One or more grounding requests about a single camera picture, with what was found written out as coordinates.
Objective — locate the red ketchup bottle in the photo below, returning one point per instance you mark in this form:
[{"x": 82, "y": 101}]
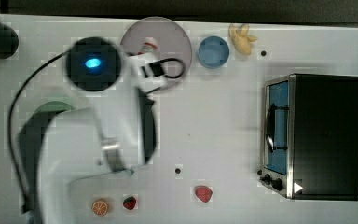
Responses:
[{"x": 150, "y": 45}]

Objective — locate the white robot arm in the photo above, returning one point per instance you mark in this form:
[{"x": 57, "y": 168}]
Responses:
[{"x": 88, "y": 114}]

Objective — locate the green oval strainer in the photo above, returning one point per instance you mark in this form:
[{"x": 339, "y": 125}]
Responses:
[{"x": 54, "y": 106}]

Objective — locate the blue bowl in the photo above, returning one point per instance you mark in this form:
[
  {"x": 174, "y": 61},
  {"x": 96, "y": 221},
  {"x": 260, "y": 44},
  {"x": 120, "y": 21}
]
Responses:
[{"x": 213, "y": 52}]

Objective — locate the grey round plate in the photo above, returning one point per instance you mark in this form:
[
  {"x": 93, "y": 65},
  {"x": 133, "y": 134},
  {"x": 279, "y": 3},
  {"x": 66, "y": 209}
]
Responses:
[{"x": 173, "y": 48}]

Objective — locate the large red strawberry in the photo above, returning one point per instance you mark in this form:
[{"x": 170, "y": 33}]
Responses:
[{"x": 203, "y": 193}]

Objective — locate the small red strawberry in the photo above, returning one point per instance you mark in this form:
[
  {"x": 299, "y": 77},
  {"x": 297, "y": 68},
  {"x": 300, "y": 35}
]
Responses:
[{"x": 129, "y": 203}]

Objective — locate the orange slice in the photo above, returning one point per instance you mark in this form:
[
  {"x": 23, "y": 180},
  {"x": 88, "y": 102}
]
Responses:
[{"x": 100, "y": 208}]

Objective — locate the black toaster oven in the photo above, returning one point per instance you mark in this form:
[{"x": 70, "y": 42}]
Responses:
[{"x": 310, "y": 137}]

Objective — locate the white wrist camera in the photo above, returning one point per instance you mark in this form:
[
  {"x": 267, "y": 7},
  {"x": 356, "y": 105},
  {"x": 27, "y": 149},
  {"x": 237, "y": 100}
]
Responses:
[{"x": 148, "y": 71}]

